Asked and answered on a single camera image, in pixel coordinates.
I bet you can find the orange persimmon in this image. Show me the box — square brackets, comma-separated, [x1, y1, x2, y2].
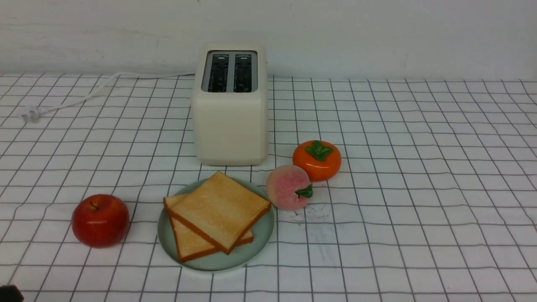
[292, 140, 343, 182]

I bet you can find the pink peach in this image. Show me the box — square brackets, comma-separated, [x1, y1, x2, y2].
[266, 164, 314, 211]

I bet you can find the red apple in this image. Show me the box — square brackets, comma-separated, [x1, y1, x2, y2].
[71, 194, 130, 248]

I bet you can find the white power cord with plug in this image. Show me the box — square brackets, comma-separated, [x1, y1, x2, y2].
[21, 72, 196, 123]

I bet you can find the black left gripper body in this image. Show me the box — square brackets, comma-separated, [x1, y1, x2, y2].
[0, 285, 24, 302]

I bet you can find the cream white toaster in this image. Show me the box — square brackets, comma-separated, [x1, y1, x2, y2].
[190, 42, 270, 166]

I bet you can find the light green plate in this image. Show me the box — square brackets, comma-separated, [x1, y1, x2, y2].
[157, 177, 276, 273]

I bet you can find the toast slice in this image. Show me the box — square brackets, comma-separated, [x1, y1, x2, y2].
[163, 194, 263, 262]
[169, 171, 271, 255]

